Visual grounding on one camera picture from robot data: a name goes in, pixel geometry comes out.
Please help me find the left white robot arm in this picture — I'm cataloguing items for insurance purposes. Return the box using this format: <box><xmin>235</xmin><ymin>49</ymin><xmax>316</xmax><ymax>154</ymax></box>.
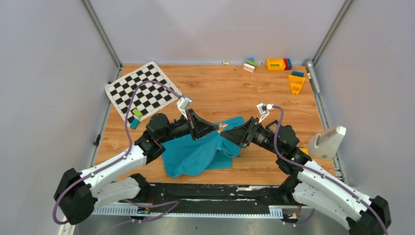
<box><xmin>52</xmin><ymin>109</ymin><xmax>219</xmax><ymax>225</ymax></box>

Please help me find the teal t-shirt garment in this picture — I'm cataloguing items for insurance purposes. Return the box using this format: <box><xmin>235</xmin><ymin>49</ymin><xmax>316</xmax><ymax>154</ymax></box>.
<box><xmin>162</xmin><ymin>132</ymin><xmax>241</xmax><ymax>178</ymax></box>

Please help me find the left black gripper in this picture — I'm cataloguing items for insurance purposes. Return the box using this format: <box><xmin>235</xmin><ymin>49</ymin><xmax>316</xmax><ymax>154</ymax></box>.
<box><xmin>159</xmin><ymin>108</ymin><xmax>218</xmax><ymax>143</ymax></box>

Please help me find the yellow triangular toy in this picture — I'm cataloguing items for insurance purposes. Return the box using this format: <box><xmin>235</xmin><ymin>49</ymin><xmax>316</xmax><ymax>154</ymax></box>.
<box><xmin>288</xmin><ymin>75</ymin><xmax>306</xmax><ymax>95</ymax></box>

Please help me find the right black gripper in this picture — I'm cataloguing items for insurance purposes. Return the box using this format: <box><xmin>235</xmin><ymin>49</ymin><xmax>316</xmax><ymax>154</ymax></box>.
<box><xmin>219</xmin><ymin>117</ymin><xmax>282</xmax><ymax>156</ymax></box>

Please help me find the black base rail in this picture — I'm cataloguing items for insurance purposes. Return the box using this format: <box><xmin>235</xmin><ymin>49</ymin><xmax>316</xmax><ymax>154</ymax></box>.
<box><xmin>124</xmin><ymin>174</ymin><xmax>305</xmax><ymax>216</ymax></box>

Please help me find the white tilted device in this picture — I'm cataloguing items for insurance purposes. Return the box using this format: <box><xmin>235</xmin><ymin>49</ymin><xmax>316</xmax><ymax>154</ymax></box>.
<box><xmin>307</xmin><ymin>126</ymin><xmax>346</xmax><ymax>160</ymax></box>

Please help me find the teal block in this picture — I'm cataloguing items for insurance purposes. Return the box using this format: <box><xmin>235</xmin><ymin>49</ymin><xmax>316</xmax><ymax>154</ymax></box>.
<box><xmin>130</xmin><ymin>119</ymin><xmax>140</xmax><ymax>130</ymax></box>

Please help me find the white slotted cable duct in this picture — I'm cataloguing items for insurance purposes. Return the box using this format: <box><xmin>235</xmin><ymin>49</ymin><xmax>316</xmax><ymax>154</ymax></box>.
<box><xmin>94</xmin><ymin>203</ymin><xmax>283</xmax><ymax>219</ymax></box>

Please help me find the orange brooch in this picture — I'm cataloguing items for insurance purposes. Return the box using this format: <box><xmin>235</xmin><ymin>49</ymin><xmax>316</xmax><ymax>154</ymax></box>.
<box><xmin>217</xmin><ymin>123</ymin><xmax>228</xmax><ymax>134</ymax></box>

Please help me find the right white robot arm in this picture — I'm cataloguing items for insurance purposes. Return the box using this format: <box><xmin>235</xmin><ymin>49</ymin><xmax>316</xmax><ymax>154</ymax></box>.
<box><xmin>220</xmin><ymin>117</ymin><xmax>392</xmax><ymax>235</ymax></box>

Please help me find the red blue block pair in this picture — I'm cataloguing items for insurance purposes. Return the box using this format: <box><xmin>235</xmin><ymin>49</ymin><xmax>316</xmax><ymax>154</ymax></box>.
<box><xmin>283</xmin><ymin>58</ymin><xmax>292</xmax><ymax>71</ymax></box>

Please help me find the white green blue block stack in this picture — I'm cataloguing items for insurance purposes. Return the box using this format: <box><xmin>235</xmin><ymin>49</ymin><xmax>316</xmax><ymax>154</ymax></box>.
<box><xmin>243</xmin><ymin>57</ymin><xmax>257</xmax><ymax>73</ymax></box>

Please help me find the grey metal cylinder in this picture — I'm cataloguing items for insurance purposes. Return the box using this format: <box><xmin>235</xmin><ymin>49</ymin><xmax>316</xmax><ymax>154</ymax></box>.
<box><xmin>304</xmin><ymin>59</ymin><xmax>321</xmax><ymax>94</ymax></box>

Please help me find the black white checkerboard mat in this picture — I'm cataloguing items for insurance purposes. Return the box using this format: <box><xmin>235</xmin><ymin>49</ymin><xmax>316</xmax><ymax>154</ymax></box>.
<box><xmin>105</xmin><ymin>61</ymin><xmax>182</xmax><ymax>127</ymax></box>

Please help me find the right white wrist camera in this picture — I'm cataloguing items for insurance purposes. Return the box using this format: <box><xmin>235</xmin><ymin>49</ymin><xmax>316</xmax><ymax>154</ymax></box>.
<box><xmin>256</xmin><ymin>103</ymin><xmax>275</xmax><ymax>123</ymax></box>

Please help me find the yellow toy box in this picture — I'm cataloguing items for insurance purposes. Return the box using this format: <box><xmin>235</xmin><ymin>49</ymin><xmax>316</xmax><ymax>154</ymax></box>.
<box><xmin>266</xmin><ymin>58</ymin><xmax>287</xmax><ymax>71</ymax></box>

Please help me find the red blue toy car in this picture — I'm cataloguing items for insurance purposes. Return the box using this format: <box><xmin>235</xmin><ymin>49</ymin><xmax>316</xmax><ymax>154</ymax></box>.
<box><xmin>300</xmin><ymin>148</ymin><xmax>309</xmax><ymax>155</ymax></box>

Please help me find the blue flat block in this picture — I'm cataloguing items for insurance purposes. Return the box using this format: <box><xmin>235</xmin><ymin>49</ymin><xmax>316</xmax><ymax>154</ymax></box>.
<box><xmin>291</xmin><ymin>71</ymin><xmax>304</xmax><ymax>77</ymax></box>

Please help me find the lime green block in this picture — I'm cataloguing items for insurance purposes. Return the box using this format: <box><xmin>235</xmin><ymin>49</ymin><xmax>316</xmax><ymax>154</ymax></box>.
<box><xmin>132</xmin><ymin>108</ymin><xmax>143</xmax><ymax>119</ymax></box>

